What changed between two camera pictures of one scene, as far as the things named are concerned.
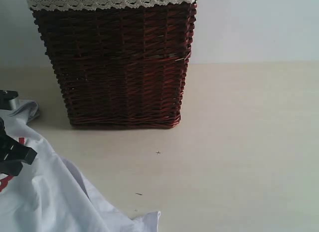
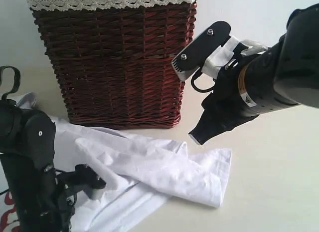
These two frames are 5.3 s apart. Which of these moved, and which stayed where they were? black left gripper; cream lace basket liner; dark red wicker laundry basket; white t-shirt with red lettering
Moved: white t-shirt with red lettering; black left gripper
Stayed: cream lace basket liner; dark red wicker laundry basket
